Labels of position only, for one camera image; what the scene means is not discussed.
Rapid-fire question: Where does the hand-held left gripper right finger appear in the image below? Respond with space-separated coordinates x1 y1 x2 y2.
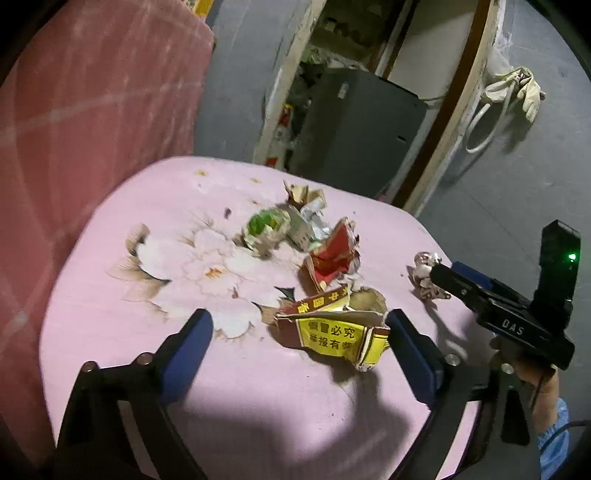
385 308 541 480

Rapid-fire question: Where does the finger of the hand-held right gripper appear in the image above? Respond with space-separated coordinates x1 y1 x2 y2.
451 261 497 291
429 263 490 308

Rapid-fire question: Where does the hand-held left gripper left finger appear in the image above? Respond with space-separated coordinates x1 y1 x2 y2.
55 308 214 480

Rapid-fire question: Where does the patterned wrapper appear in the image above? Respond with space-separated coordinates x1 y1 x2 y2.
412 251 452 302

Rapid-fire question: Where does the yellow red torn carton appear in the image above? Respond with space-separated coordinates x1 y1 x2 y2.
276 286 389 371

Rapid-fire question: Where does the red torn carton piece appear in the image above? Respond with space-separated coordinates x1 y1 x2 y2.
304 218 362 291

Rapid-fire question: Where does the green wrapper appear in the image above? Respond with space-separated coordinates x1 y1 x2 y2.
244 208 293 254

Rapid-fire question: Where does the white wrapper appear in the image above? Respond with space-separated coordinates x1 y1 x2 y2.
286 199 334 251

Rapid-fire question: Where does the person's right forearm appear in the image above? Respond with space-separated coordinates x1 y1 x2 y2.
536 397 575 480

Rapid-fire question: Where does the person's right hand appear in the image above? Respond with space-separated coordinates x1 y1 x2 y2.
489 337 560 432

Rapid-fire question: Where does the brown torn cardboard piece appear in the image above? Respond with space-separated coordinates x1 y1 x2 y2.
348 287 387 315

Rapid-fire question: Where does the brown paper scrap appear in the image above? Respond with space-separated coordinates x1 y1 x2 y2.
283 181 327 209

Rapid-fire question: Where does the white rubber glove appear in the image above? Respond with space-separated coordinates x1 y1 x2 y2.
484 67 546 123

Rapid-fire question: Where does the red white sack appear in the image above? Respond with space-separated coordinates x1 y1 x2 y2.
267 104 296 168

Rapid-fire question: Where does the pink checkered cloth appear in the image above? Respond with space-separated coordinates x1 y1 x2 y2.
0 0 215 430

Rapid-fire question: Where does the white hose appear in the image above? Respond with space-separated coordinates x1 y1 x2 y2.
463 90 511 154

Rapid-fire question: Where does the wooden door frame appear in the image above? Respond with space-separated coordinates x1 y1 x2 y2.
253 0 498 217

